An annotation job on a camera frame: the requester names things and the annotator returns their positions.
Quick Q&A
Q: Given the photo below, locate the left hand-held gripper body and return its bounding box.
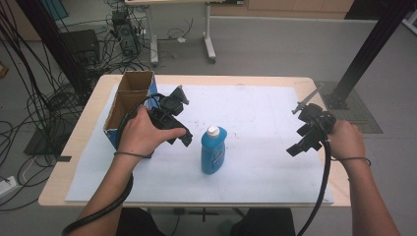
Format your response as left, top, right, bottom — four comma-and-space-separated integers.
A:
149, 85, 191, 132

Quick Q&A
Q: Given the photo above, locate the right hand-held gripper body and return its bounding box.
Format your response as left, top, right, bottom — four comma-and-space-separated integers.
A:
291, 87, 337, 151

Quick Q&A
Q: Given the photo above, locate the blue detergent bottle white cap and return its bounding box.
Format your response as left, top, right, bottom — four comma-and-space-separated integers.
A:
200, 125, 228, 176

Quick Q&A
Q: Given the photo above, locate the cardboard box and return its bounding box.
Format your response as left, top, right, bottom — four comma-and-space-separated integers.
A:
102, 70, 159, 159

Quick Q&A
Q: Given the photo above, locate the person's left hand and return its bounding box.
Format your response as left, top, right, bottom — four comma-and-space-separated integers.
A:
114, 104, 187, 157

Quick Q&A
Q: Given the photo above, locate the person's right hand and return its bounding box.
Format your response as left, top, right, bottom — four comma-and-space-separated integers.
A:
328, 120, 367, 162

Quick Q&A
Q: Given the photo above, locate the white foam sheet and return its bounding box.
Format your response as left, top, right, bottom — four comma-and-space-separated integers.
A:
64, 83, 334, 205

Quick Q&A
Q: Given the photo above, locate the grey floor plate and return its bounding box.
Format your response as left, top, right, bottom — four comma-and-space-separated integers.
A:
316, 81, 384, 135

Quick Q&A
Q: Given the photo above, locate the thin band on left wrist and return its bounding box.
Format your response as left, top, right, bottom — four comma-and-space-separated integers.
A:
113, 150, 153, 159

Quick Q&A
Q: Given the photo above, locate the thin band on wrist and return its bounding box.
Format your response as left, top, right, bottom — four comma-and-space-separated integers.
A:
330, 156, 372, 167
113, 150, 153, 159

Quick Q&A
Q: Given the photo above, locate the thin band on right wrist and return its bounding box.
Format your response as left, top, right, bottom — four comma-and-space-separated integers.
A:
330, 156, 372, 167

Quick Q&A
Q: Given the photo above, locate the person's right leg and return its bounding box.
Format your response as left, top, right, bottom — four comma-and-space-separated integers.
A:
229, 207, 298, 236

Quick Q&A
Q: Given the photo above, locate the person's leg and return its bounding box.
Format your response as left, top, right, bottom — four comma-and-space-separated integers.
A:
116, 207, 165, 236
229, 207, 298, 236

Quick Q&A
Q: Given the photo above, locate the computer tower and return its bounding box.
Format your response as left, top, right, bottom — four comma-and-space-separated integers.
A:
111, 9, 142, 57

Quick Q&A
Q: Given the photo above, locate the person's left leg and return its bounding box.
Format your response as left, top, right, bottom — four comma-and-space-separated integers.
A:
116, 207, 165, 236

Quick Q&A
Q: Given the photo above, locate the black box device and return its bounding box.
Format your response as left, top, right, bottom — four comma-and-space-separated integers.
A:
60, 29, 101, 68

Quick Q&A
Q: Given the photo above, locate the dark floor plate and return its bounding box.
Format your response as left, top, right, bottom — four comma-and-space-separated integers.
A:
23, 126, 82, 156

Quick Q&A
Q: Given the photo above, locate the white power strip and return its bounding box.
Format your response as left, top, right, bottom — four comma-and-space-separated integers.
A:
0, 175, 18, 200

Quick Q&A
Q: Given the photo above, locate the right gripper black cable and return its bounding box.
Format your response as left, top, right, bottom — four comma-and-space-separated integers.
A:
296, 139, 332, 236

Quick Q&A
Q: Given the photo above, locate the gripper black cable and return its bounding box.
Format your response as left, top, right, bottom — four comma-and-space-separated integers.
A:
62, 92, 165, 236
296, 139, 332, 236

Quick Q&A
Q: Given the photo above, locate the white desk frame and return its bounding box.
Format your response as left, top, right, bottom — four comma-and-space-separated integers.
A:
126, 0, 245, 65

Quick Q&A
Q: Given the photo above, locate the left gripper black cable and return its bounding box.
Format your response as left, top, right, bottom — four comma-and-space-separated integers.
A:
62, 92, 165, 236

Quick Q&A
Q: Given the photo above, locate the black metal post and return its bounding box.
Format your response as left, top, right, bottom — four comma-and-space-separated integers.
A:
326, 0, 416, 111
14, 0, 92, 96

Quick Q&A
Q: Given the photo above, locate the tangle of black cables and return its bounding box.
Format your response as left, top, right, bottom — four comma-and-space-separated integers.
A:
0, 0, 149, 210

